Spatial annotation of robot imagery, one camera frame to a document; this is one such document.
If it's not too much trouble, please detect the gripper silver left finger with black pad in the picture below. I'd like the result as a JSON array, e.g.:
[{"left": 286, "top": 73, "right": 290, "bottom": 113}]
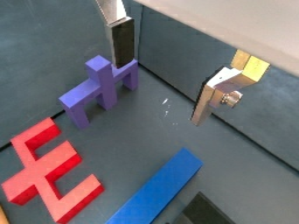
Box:
[{"left": 95, "top": 0, "right": 135, "bottom": 68}]

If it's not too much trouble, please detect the blue long bar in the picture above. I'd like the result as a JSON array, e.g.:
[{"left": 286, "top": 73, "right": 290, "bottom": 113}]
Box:
[{"left": 106, "top": 148, "right": 203, "bottom": 224}]

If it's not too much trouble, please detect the purple H-shaped block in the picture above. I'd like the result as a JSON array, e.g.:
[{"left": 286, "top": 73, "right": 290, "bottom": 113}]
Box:
[{"left": 59, "top": 56, "right": 138, "bottom": 129}]

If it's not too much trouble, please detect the yellow slotted board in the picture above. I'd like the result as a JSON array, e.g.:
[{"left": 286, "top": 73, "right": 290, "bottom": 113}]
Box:
[{"left": 0, "top": 206, "right": 10, "bottom": 224}]

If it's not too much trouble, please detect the red E-shaped block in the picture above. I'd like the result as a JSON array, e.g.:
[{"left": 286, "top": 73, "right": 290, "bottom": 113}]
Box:
[{"left": 2, "top": 118, "right": 105, "bottom": 224}]

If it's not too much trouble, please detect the black U-shaped holder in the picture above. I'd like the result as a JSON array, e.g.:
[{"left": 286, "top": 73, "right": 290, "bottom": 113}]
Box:
[{"left": 173, "top": 192, "right": 237, "bottom": 224}]

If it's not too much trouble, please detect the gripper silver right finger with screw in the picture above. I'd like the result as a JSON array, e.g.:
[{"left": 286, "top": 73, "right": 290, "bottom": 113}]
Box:
[{"left": 191, "top": 50, "right": 270, "bottom": 126}]

